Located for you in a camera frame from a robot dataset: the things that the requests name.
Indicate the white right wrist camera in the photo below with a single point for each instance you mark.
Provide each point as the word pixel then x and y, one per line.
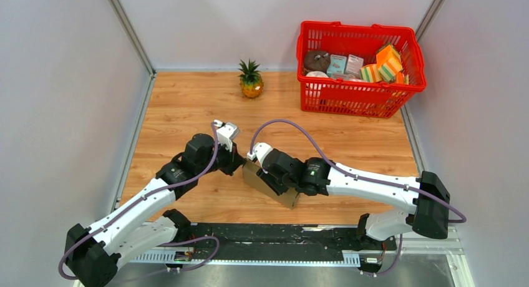
pixel 259 152

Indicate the aluminium base frame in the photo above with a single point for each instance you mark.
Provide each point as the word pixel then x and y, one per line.
pixel 175 245

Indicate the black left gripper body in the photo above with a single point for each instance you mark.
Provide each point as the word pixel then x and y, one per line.
pixel 225 159

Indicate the toy pineapple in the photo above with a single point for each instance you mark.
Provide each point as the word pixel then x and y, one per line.
pixel 251 81

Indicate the brown cardboard box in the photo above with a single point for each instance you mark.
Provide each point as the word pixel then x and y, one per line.
pixel 289 199

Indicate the brown round object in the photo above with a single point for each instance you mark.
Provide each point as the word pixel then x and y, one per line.
pixel 316 60

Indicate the teal small box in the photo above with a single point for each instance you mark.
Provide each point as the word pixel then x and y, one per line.
pixel 337 65

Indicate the striped yellow green sponge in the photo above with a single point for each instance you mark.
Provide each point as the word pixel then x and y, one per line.
pixel 370 73

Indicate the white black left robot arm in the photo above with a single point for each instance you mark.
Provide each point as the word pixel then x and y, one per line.
pixel 136 210

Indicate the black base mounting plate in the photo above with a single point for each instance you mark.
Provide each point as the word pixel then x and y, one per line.
pixel 273 242

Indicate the grey small box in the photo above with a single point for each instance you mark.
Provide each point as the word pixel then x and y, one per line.
pixel 354 65

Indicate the red plastic basket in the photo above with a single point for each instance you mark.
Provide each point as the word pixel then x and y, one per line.
pixel 345 97

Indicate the aluminium corner rail left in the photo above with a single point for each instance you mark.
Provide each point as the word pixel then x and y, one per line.
pixel 126 24

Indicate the aluminium corner rail right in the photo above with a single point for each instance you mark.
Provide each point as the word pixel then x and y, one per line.
pixel 428 17

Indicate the aluminium corner rail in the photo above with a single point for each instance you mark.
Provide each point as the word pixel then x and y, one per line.
pixel 428 17
pixel 126 24

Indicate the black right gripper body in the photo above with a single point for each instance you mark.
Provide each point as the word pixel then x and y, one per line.
pixel 277 185

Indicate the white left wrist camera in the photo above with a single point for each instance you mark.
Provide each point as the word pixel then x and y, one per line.
pixel 226 133

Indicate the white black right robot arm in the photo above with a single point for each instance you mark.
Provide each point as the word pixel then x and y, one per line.
pixel 419 204

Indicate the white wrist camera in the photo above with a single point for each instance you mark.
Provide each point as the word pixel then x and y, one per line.
pixel 226 133
pixel 259 152

